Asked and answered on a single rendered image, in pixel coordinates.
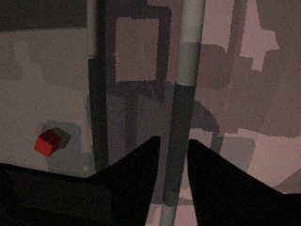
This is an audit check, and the small red block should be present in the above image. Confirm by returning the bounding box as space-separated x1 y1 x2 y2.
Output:
34 129 63 158

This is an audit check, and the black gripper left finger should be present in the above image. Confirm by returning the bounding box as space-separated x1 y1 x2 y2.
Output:
0 136 161 226

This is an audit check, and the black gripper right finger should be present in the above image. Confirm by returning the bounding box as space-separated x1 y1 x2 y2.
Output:
187 139 301 226

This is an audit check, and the grey plastic tray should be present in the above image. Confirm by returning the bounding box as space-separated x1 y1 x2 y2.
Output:
0 0 109 178

